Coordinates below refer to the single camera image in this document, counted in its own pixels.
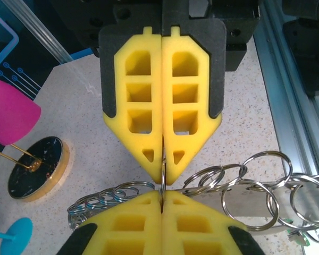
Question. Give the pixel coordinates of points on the blue plastic goblet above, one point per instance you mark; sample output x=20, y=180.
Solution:
x=18, y=231

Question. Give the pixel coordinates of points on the aluminium mounting rail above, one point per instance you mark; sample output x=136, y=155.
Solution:
x=289, y=119

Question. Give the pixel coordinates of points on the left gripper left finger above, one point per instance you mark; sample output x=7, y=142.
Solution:
x=127, y=228

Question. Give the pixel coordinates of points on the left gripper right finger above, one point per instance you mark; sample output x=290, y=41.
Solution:
x=202, y=228

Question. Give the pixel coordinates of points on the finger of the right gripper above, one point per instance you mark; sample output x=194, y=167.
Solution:
x=119, y=79
x=210, y=79

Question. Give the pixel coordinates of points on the pink plastic goblet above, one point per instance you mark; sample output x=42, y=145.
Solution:
x=10, y=111

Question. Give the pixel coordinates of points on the aluminium frame post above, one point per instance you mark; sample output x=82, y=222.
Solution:
x=43, y=29

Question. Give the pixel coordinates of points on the keyring holder with metal rings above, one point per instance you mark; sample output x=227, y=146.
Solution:
x=255, y=202

